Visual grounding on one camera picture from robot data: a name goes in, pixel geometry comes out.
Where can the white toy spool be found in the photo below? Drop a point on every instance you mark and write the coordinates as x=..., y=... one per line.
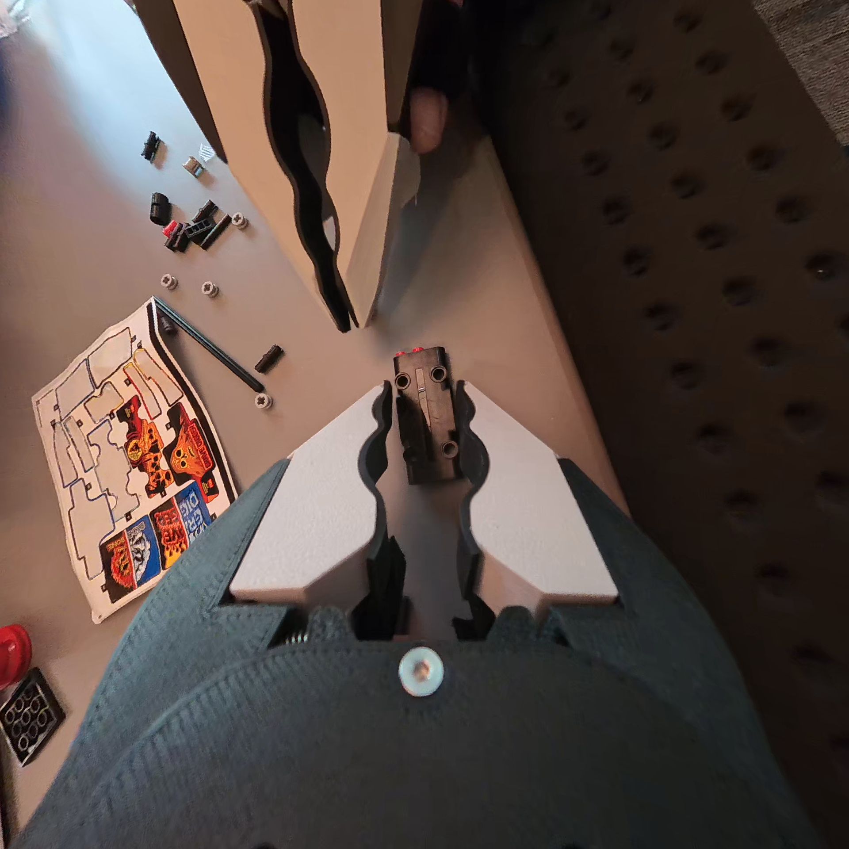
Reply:
x=193, y=166

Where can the sticker sheet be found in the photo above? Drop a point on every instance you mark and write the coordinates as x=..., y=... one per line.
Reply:
x=99, y=464

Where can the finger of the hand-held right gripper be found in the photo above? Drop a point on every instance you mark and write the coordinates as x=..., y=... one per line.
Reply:
x=219, y=66
x=358, y=79

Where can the black toy connector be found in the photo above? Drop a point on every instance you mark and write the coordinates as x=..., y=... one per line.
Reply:
x=159, y=207

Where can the red toy wheel hub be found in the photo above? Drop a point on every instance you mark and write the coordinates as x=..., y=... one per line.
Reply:
x=12, y=653

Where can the long black toy axle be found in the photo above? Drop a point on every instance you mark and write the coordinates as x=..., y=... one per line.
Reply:
x=212, y=347

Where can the grey desk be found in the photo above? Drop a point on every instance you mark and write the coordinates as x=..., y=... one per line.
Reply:
x=79, y=219

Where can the person's right hand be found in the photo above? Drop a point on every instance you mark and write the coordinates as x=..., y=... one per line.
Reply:
x=428, y=123

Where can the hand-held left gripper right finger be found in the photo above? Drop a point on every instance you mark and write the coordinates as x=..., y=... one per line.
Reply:
x=544, y=530

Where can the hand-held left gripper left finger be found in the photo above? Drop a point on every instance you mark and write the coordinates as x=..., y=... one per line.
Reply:
x=312, y=524

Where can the black toy grille tile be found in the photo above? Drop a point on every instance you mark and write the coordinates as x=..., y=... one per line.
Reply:
x=197, y=230

